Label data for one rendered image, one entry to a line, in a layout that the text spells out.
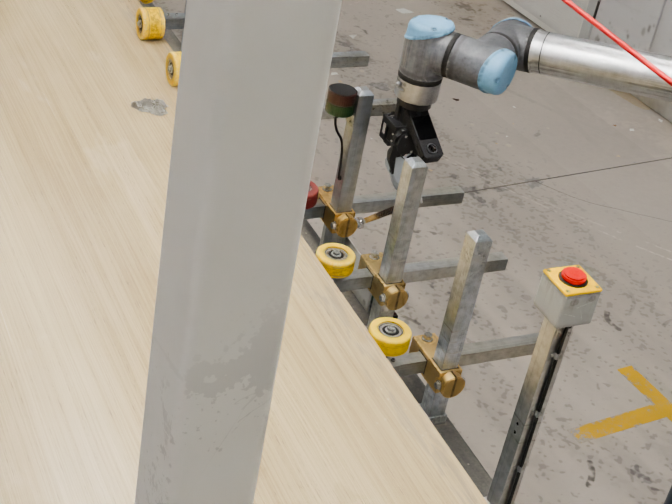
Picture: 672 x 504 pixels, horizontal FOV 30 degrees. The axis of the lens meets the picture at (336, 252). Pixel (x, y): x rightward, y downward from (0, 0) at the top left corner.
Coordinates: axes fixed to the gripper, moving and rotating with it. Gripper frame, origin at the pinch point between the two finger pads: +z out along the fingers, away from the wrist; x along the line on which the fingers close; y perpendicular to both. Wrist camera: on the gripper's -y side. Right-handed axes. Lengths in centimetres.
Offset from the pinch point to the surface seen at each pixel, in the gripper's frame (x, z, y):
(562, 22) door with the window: -233, 88, 255
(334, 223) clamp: 10.5, 12.1, 6.4
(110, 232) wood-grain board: 61, 7, 4
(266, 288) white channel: 103, -98, -151
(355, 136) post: 8.7, -8.4, 7.7
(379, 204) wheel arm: -3.2, 12.2, 12.1
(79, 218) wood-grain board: 65, 7, 10
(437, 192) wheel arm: -18.4, 11.3, 13.1
